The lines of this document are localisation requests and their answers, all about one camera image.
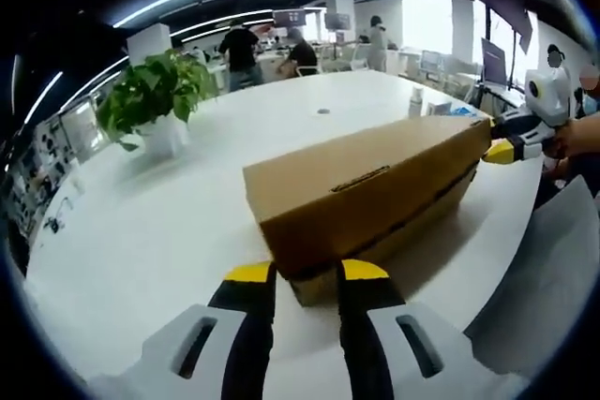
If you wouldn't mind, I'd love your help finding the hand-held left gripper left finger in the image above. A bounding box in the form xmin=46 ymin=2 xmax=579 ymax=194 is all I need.
xmin=91 ymin=259 xmax=278 ymax=400

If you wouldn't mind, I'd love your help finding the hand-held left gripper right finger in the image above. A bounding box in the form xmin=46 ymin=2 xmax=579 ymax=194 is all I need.
xmin=336 ymin=258 xmax=477 ymax=400

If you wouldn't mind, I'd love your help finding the white plastic bottle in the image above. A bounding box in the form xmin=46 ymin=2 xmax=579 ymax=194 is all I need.
xmin=408 ymin=85 xmax=426 ymax=118

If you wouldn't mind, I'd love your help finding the brown cardboard shoe box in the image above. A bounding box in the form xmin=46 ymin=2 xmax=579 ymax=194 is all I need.
xmin=242 ymin=116 xmax=494 ymax=309

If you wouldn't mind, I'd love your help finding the small white box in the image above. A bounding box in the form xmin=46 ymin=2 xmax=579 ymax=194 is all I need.
xmin=423 ymin=99 xmax=453 ymax=118

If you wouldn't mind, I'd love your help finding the person's right hand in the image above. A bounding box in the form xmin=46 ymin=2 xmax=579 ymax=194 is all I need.
xmin=545 ymin=120 xmax=583 ymax=161

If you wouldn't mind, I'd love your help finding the computer monitor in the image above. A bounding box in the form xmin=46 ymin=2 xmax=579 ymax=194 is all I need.
xmin=481 ymin=37 xmax=510 ymax=90

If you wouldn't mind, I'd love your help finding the grey chair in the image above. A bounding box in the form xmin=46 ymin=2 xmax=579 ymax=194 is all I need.
xmin=462 ymin=173 xmax=600 ymax=377

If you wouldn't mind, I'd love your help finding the potted green plant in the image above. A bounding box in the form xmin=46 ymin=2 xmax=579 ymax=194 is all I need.
xmin=95 ymin=48 xmax=218 ymax=158

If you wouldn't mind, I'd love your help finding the wall screen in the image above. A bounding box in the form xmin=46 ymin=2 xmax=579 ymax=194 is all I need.
xmin=273 ymin=9 xmax=307 ymax=28
xmin=323 ymin=12 xmax=353 ymax=32

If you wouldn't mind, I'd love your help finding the black cable tangle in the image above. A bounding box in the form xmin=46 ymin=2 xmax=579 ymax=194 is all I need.
xmin=43 ymin=197 xmax=72 ymax=233

